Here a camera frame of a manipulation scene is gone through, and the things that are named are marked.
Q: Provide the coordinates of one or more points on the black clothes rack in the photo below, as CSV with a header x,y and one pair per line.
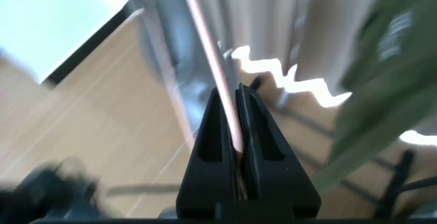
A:
x,y
396,179

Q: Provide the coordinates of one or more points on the green long-sleeved shirt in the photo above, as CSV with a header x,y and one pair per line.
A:
x,y
382,97

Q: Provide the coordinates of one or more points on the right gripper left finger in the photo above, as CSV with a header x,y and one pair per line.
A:
x,y
208,179

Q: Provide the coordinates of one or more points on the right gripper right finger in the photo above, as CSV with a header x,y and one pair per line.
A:
x,y
276,179

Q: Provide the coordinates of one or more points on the pale grey shorts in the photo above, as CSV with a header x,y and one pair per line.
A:
x,y
170,22

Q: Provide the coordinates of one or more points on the pink clothes hanger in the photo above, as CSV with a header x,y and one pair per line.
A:
x,y
211,53

